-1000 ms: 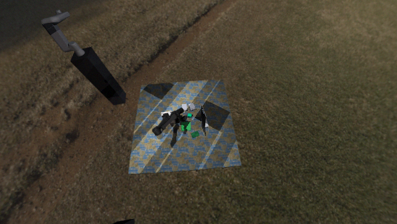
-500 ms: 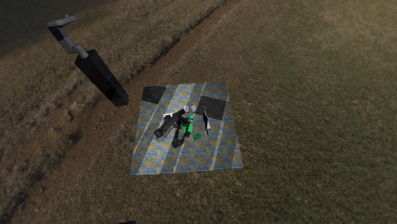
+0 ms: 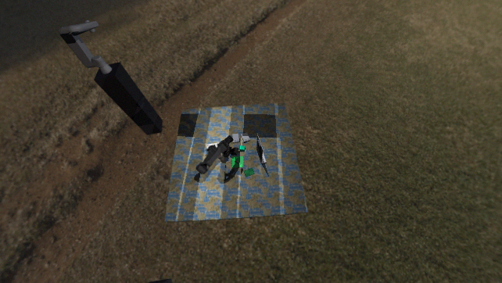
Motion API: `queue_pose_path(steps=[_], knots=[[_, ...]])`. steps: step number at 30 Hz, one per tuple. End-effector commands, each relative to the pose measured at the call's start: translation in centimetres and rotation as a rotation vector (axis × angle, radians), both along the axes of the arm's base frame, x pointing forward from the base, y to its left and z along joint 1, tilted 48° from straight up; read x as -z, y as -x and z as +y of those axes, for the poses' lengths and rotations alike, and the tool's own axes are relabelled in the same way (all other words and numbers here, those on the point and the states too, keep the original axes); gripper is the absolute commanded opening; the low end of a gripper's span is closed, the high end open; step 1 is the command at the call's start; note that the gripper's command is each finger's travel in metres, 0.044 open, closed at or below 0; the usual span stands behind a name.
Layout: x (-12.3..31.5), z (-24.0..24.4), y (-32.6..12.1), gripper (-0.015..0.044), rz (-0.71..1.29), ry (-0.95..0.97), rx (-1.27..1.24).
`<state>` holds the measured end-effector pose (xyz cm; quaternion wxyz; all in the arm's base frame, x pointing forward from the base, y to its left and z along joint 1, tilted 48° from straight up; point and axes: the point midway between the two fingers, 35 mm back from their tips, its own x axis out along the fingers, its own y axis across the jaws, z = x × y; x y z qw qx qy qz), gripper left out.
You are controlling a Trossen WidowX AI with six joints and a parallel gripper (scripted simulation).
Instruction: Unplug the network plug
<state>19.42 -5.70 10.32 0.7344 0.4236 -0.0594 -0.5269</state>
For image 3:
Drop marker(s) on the green flat square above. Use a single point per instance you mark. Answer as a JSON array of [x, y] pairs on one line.
[[240, 161]]

